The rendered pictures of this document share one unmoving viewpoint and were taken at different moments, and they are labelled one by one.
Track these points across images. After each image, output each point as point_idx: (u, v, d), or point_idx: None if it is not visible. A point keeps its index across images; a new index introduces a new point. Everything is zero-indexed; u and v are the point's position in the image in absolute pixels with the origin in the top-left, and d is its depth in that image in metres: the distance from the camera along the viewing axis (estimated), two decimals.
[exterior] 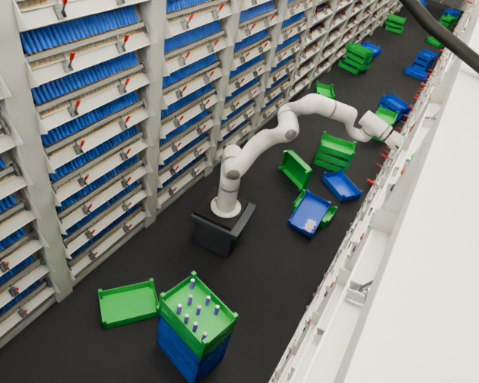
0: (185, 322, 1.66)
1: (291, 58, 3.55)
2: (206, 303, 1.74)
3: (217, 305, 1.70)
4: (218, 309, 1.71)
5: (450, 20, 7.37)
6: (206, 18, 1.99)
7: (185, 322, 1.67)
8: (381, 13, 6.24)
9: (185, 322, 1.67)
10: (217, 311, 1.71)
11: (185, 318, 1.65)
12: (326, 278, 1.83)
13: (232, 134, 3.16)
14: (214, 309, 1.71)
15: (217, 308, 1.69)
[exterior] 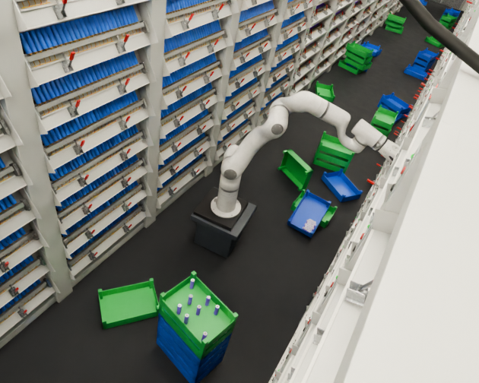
0: (185, 322, 1.66)
1: (291, 58, 3.55)
2: (206, 303, 1.74)
3: (217, 305, 1.70)
4: (218, 309, 1.71)
5: (450, 20, 7.37)
6: (206, 18, 1.99)
7: (185, 322, 1.67)
8: (381, 13, 6.24)
9: (185, 322, 1.67)
10: (217, 311, 1.71)
11: (185, 318, 1.65)
12: (326, 278, 1.83)
13: (232, 134, 3.16)
14: (214, 309, 1.71)
15: (217, 308, 1.69)
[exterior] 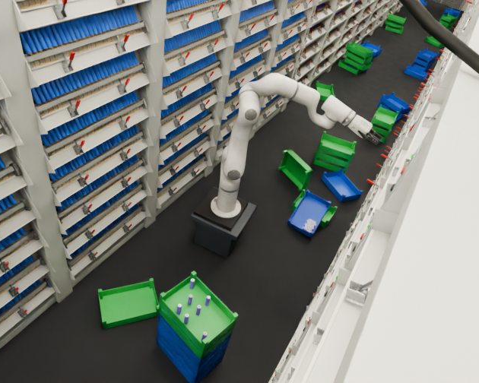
0: (185, 322, 1.66)
1: (291, 58, 3.55)
2: (206, 303, 1.74)
3: None
4: None
5: (450, 20, 7.37)
6: (206, 18, 1.99)
7: (185, 322, 1.67)
8: (381, 13, 6.24)
9: (185, 322, 1.67)
10: None
11: (185, 318, 1.65)
12: (326, 278, 1.83)
13: None
14: None
15: None
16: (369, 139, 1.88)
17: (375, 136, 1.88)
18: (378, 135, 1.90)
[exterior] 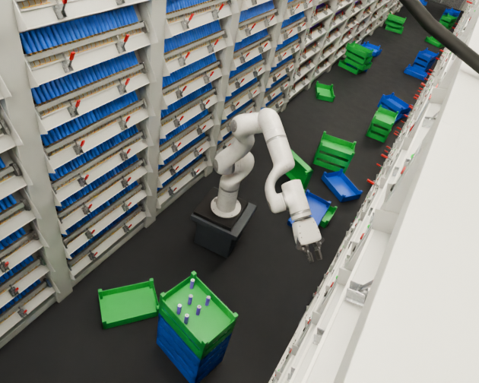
0: (185, 322, 1.66)
1: (291, 58, 3.55)
2: (206, 303, 1.74)
3: None
4: None
5: (450, 20, 7.37)
6: (206, 18, 1.99)
7: (185, 322, 1.67)
8: (381, 13, 6.24)
9: (185, 322, 1.67)
10: None
11: (185, 318, 1.65)
12: (326, 278, 1.83)
13: (232, 134, 3.16)
14: None
15: None
16: (320, 247, 1.53)
17: (315, 251, 1.54)
18: (309, 257, 1.52)
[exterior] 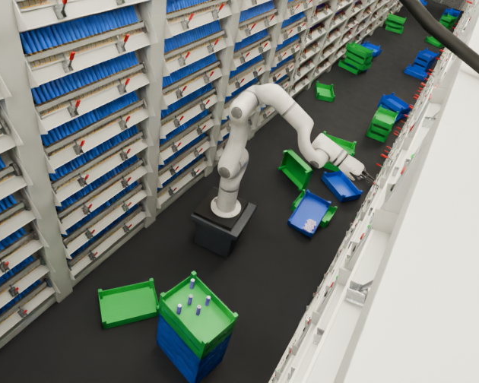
0: None
1: (291, 58, 3.55)
2: (206, 303, 1.74)
3: None
4: None
5: (450, 20, 7.37)
6: (206, 18, 1.99)
7: None
8: (381, 13, 6.24)
9: None
10: None
11: None
12: (326, 278, 1.83)
13: None
14: None
15: None
16: (366, 172, 1.79)
17: None
18: (366, 182, 1.78)
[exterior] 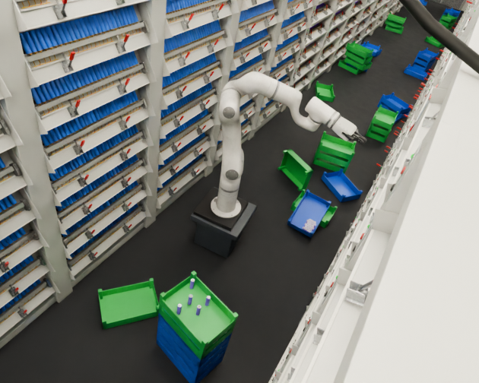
0: None
1: (291, 58, 3.55)
2: (206, 303, 1.74)
3: None
4: None
5: (450, 20, 7.37)
6: (206, 18, 1.99)
7: None
8: (381, 13, 6.24)
9: None
10: None
11: None
12: (326, 278, 1.83)
13: None
14: None
15: None
16: (359, 134, 1.86)
17: (357, 140, 1.86)
18: (360, 141, 1.85)
